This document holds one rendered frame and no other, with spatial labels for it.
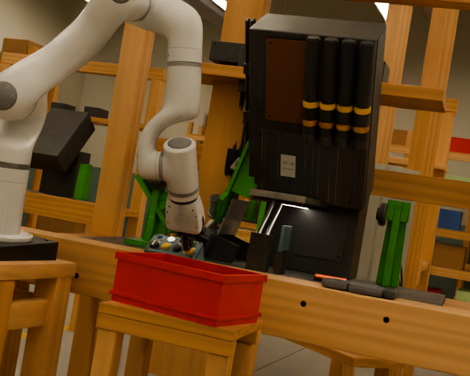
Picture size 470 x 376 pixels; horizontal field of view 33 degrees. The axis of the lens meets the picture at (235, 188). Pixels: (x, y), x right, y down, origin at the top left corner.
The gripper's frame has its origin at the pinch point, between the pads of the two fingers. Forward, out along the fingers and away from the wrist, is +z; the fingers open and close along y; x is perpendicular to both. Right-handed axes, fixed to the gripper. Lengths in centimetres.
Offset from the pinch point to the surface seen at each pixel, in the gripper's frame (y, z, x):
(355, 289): 47.3, 4.5, -0.8
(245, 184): 6.7, -1.7, 30.3
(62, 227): -471, 498, 599
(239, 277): 24.4, -12.8, -25.2
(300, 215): 21.5, 12.7, 39.1
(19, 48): -362, 154, 433
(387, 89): 41, -19, 72
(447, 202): 64, 20, 70
